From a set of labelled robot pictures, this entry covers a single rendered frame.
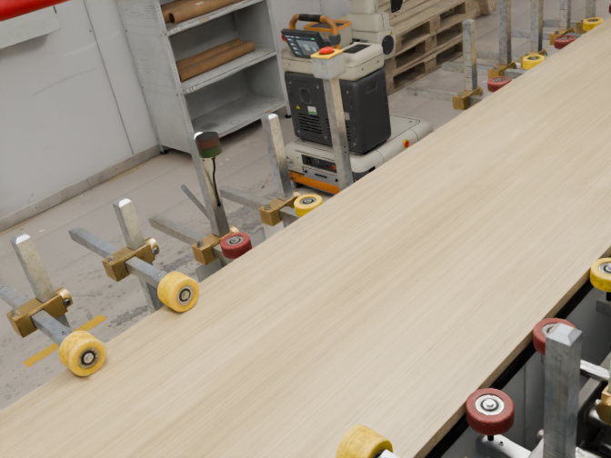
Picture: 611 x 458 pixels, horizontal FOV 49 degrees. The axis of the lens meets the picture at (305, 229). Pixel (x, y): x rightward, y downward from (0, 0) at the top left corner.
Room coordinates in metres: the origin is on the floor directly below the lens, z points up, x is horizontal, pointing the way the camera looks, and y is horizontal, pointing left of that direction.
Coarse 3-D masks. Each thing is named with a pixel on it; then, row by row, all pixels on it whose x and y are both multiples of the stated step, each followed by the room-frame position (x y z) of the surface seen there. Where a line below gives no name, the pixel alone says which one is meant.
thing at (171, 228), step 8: (152, 216) 1.84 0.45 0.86; (160, 216) 1.83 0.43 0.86; (152, 224) 1.82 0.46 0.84; (160, 224) 1.78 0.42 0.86; (168, 224) 1.77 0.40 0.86; (176, 224) 1.76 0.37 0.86; (168, 232) 1.76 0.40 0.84; (176, 232) 1.72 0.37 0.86; (184, 232) 1.71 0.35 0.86; (192, 232) 1.70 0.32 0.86; (184, 240) 1.70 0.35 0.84; (192, 240) 1.66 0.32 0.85; (216, 248) 1.58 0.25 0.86; (216, 256) 1.58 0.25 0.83; (224, 256) 1.55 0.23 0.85
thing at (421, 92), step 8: (408, 88) 2.61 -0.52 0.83; (416, 88) 2.59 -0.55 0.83; (424, 88) 2.57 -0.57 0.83; (424, 96) 2.55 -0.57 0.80; (432, 96) 2.52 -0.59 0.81; (440, 96) 2.49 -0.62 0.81; (448, 96) 2.46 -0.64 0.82; (472, 96) 2.39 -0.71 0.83; (480, 96) 2.37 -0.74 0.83; (472, 104) 2.38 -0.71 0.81
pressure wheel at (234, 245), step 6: (228, 234) 1.56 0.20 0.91; (234, 234) 1.55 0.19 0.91; (240, 234) 1.55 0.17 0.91; (246, 234) 1.54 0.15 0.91; (222, 240) 1.54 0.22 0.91; (228, 240) 1.53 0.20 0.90; (234, 240) 1.52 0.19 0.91; (240, 240) 1.52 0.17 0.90; (246, 240) 1.51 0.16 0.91; (222, 246) 1.51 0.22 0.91; (228, 246) 1.50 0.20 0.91; (234, 246) 1.49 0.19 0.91; (240, 246) 1.49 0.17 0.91; (246, 246) 1.50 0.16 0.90; (222, 252) 1.51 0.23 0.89; (228, 252) 1.49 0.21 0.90; (234, 252) 1.49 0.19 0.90; (240, 252) 1.49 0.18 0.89; (246, 252) 1.50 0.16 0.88; (228, 258) 1.49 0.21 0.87; (234, 258) 1.49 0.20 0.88
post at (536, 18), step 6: (534, 0) 2.76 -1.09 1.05; (540, 0) 2.75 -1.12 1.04; (534, 6) 2.76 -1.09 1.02; (540, 6) 2.75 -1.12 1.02; (534, 12) 2.76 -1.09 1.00; (540, 12) 2.75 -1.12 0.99; (534, 18) 2.76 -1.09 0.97; (540, 18) 2.75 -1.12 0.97; (534, 24) 2.76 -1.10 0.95; (540, 24) 2.75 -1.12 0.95; (534, 30) 2.76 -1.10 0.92; (540, 30) 2.75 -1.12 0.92; (534, 36) 2.75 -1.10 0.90; (540, 36) 2.75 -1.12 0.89; (534, 42) 2.75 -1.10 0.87; (540, 42) 2.75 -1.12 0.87; (534, 48) 2.75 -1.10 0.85; (540, 48) 2.75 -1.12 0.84
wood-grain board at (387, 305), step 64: (576, 64) 2.33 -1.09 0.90; (448, 128) 1.98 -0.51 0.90; (512, 128) 1.89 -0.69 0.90; (576, 128) 1.81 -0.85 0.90; (384, 192) 1.64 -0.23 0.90; (448, 192) 1.57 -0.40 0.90; (512, 192) 1.51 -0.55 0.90; (576, 192) 1.45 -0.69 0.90; (256, 256) 1.43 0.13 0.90; (320, 256) 1.38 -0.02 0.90; (384, 256) 1.33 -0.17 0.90; (448, 256) 1.28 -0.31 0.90; (512, 256) 1.23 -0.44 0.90; (576, 256) 1.18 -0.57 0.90; (192, 320) 1.22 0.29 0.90; (256, 320) 1.18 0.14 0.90; (320, 320) 1.13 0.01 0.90; (384, 320) 1.09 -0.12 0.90; (448, 320) 1.06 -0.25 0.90; (512, 320) 1.02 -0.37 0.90; (64, 384) 1.08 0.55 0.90; (128, 384) 1.05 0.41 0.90; (192, 384) 1.01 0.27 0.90; (256, 384) 0.98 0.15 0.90; (320, 384) 0.94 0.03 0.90; (384, 384) 0.91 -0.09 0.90; (448, 384) 0.88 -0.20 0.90; (0, 448) 0.94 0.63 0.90; (64, 448) 0.91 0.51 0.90; (128, 448) 0.88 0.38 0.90; (192, 448) 0.85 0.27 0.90; (256, 448) 0.82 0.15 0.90; (320, 448) 0.79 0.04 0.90
